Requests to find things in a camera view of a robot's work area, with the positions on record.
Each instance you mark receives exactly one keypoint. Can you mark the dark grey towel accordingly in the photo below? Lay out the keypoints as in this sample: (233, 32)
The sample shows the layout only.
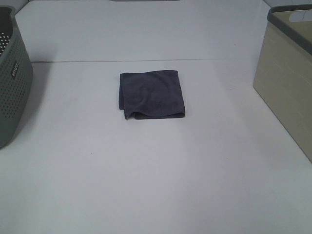
(151, 95)

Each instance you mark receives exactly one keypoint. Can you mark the beige bin with grey rim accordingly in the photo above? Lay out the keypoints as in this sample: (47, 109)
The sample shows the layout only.
(283, 77)

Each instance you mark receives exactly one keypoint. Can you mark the grey perforated plastic basket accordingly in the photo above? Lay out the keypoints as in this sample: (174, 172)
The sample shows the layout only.
(16, 75)

